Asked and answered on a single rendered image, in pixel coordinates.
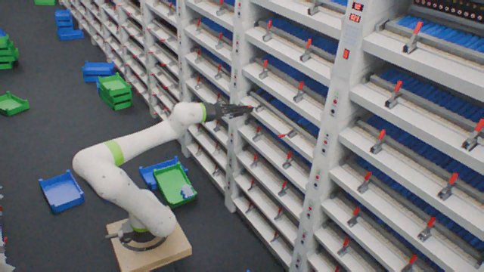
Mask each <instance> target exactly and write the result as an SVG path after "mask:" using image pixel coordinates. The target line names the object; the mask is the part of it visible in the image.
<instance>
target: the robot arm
mask: <svg viewBox="0 0 484 272"><path fill-rule="evenodd" d="M253 109H254V107H247V106H240V104H238V105H236V104H212V103H210V102H208V103H200V104H191V103H186V102H181V103H180V104H177V105H176V106H175V108H174V110H173V111H172V113H171V115H170V117H169V118H168V119H166V120H164V121H163V122H161V123H159V124H157V125H155V126H152V127H150V128H147V129H145V130H143V131H140V132H137V133H134V134H131V135H127V136H125V137H121V138H117V139H114V140H111V141H107V142H104V143H102V144H98V145H96V146H93V147H90V148H88V149H85V150H82V151H81V152H79V153H78V154H77V155H76V157H75V158H74V160H73V170H74V172H75V173H76V174H77V175H78V176H80V177H81V178H83V179H84V180H85V181H87V182H88V183H89V184H90V185H91V186H92V187H93V189H94V190H95V192H96V194H97V195H99V197H101V198H103V199H105V200H107V201H109V202H112V203H113V204H115V205H117V206H119V207H120V208H122V209H125V210H126V211H128V212H129V221H128V222H124V223H122V226H121V227H122V228H121V229H119V230H118V233H112V234H108V235H105V239H106V240H108V239H112V238H116V237H119V239H121V238H123V239H124V241H125V243H130V242H131V241H132V240H134V241H136V242H137V243H147V242H150V241H151V240H154V239H155V238H156V237H157V236H158V237H165V236H168V235H169V234H171V232H173V230H174V228H175V216H174V214H173V212H172V211H170V210H169V209H168V208H167V207H165V206H164V204H162V203H161V202H160V201H159V200H158V199H157V198H156V197H155V195H153V194H152V192H150V191H149V190H140V189H139V188H138V187H137V186H136V185H135V184H134V183H133V182H132V180H131V179H130V178H129V176H128V175H127V174H126V173H125V172H124V171H123V170H122V169H121V168H118V167H117V166H119V165H121V164H123V163H124V162H126V161H128V160H130V159H131V158H133V157H135V156H137V155H138V154H140V153H143V152H145V151H147V150H149V149H151V148H154V147H156V146H159V145H161V144H164V143H166V142H169V141H173V140H175V139H179V138H181V137H183V135H184V134H185V132H186V130H187V129H188V127H189V126H190V125H191V124H194V123H198V122H204V124H206V123H207V122H212V121H213V120H214V119H220V118H221V117H222V116H229V119H232V118H233V117H237V116H242V115H243V114H244V113H250V112H253Z"/></svg>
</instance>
